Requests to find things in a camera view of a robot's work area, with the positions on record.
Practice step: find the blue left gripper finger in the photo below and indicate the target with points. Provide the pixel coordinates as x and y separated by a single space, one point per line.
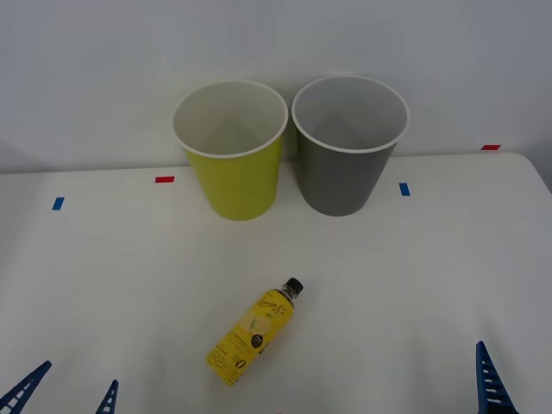
108 401
21 390

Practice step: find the grey plastic bin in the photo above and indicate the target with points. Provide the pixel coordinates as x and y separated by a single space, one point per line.
340 181

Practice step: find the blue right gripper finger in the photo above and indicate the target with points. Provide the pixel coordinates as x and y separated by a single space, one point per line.
489 388

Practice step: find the yellow bottle with black cap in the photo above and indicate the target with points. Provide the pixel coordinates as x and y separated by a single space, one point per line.
250 336

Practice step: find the yellow-green plastic bin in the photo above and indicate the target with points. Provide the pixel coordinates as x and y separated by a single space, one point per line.
241 185

